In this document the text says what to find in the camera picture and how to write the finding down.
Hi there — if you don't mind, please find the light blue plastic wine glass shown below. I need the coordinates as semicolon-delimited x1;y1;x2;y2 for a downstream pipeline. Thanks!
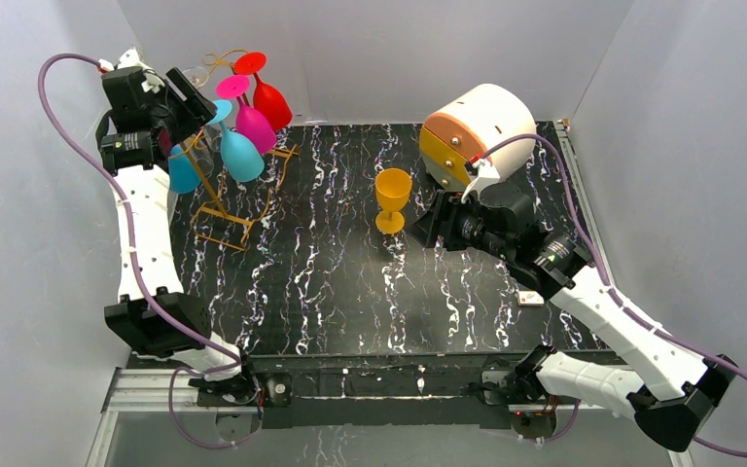
208;99;265;183

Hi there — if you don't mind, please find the magenta plastic wine glass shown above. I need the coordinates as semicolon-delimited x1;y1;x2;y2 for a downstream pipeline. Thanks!
216;75;276;155

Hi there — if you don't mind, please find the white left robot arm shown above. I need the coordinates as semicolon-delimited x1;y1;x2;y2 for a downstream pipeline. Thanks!
96;64;242;381

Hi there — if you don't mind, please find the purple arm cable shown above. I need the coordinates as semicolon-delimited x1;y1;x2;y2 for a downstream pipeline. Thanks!
476;133;747;461
37;53;266;451

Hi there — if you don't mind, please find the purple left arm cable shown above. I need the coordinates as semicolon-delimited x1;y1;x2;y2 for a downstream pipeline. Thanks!
37;53;266;451

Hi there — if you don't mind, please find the black marble table mat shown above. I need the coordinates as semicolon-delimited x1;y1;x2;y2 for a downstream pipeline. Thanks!
170;125;601;355

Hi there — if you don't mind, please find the red plastic wine glass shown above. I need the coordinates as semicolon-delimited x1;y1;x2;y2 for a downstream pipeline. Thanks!
232;52;293;131

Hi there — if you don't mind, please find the clear wine glass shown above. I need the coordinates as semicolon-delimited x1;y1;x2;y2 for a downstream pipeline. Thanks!
182;66;209;89

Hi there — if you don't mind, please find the round drawer cabinet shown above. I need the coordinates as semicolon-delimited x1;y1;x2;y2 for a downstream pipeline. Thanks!
418;84;537;192

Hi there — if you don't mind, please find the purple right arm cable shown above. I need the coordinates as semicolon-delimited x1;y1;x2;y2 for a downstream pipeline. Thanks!
476;133;747;461

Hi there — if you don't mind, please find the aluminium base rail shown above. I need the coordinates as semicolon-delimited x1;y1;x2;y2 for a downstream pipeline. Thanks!
87;370;693;466

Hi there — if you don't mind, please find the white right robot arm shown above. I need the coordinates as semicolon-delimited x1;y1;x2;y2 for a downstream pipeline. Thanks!
409;187;732;452

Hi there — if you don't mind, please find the small white box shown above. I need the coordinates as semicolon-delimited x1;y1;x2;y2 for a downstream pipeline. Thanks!
517;291;546;306

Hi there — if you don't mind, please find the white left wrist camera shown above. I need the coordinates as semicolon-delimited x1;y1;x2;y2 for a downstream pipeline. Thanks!
96;47;165;94

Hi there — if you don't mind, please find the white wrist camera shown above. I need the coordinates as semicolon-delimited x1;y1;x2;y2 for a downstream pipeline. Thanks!
96;47;165;94
461;157;502;203

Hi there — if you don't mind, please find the orange plastic wine glass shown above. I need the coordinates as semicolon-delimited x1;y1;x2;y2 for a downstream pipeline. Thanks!
374;167;412;234

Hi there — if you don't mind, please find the gold wire wine glass rack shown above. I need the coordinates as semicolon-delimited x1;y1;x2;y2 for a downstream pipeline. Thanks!
178;49;301;252

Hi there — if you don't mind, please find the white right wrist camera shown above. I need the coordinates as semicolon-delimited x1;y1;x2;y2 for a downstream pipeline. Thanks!
461;157;502;203

